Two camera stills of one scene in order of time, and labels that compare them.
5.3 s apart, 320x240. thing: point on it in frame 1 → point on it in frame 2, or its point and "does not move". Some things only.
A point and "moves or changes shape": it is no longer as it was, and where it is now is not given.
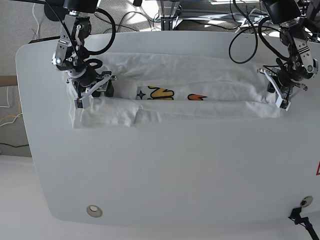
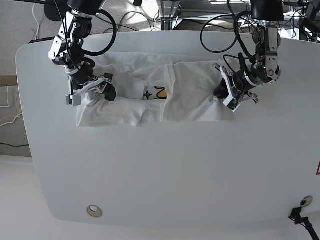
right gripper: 284,82 → 242,85
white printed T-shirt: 151,87 moves or changes shape
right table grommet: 306,201 does not move
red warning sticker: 318,170 does not move
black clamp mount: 296,217 does not move
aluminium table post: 167,9 does not move
